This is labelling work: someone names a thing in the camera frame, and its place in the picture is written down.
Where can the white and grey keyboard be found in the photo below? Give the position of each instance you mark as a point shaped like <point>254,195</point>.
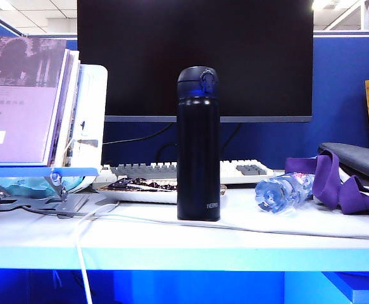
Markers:
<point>146,171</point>

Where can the dark grey pouch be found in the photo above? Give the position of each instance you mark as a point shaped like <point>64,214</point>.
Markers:
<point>361,158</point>

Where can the dark snack wrappers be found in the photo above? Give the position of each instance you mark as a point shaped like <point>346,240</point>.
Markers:
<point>140,183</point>

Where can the purple cover book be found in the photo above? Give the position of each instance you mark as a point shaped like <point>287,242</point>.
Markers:
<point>19,111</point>

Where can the clear mineral water bottle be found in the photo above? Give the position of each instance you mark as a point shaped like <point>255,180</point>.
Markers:
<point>272,196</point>

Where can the white snack tray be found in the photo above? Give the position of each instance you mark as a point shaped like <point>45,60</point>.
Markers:
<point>140,197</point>

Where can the black thermos flask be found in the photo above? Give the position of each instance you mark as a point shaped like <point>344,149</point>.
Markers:
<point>198,158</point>

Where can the blue cabinet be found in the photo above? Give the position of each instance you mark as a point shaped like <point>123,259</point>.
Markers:
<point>361,291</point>

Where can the blue metal book stand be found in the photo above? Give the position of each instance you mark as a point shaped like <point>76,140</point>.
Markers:
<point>29,172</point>

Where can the black computer monitor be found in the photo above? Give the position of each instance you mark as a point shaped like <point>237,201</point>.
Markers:
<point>140,63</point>

